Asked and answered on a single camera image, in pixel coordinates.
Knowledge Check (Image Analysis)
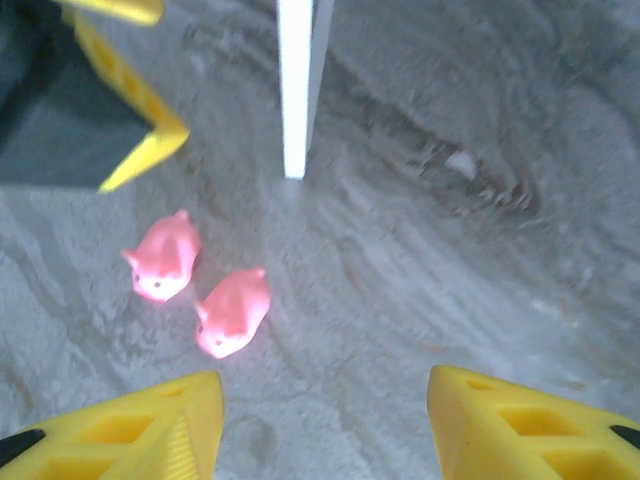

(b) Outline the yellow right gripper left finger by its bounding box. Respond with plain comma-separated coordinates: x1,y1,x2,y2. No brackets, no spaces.
0,370,225,480

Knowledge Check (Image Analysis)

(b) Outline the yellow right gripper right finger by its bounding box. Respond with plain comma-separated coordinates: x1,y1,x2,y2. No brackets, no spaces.
428,364,640,480

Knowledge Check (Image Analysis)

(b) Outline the wooden shelf with white sides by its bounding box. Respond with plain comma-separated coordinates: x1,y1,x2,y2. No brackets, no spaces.
276,0,336,180

